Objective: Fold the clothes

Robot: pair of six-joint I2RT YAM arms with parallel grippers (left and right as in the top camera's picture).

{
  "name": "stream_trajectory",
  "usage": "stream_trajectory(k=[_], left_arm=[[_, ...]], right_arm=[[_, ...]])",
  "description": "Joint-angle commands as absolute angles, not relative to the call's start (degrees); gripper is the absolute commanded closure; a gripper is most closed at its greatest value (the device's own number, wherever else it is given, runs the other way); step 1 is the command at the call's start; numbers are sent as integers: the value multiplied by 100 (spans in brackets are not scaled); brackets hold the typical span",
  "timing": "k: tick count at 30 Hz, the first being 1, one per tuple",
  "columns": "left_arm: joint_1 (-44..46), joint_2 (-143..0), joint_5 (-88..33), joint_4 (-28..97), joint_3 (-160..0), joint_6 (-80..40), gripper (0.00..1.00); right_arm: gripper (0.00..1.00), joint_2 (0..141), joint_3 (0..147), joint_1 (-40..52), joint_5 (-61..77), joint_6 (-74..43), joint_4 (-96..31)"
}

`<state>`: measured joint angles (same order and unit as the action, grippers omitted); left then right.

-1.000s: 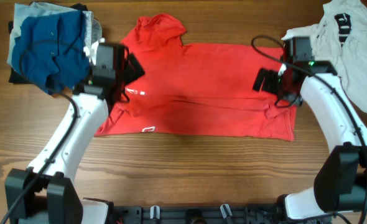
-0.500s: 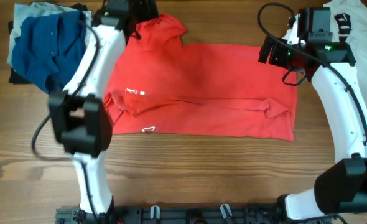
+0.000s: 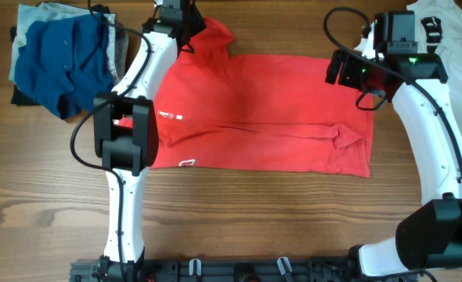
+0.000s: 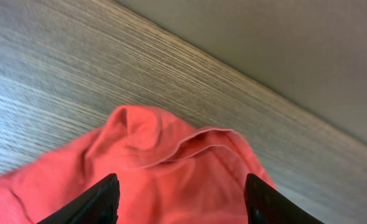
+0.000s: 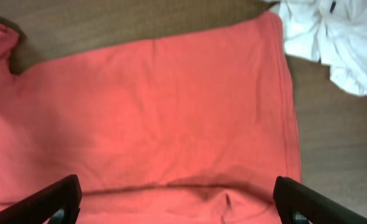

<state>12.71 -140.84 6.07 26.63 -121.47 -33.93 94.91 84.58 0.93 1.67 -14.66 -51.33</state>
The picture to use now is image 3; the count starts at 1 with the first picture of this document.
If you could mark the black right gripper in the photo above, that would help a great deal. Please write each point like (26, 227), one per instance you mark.
(346, 76)

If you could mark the red t-shirt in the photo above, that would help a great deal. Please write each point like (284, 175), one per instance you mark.
(259, 112)

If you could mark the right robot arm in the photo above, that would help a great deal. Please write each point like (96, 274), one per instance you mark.
(415, 84)

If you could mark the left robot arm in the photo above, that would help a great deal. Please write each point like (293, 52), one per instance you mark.
(126, 136)

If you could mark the white t-shirt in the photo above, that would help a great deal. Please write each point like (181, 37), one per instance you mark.
(438, 29)

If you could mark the light grey folded garment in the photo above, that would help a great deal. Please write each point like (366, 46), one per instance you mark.
(116, 50)

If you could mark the blue button shirt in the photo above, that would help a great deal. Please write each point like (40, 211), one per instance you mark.
(64, 64)

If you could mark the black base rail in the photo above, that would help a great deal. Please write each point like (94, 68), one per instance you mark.
(280, 269)

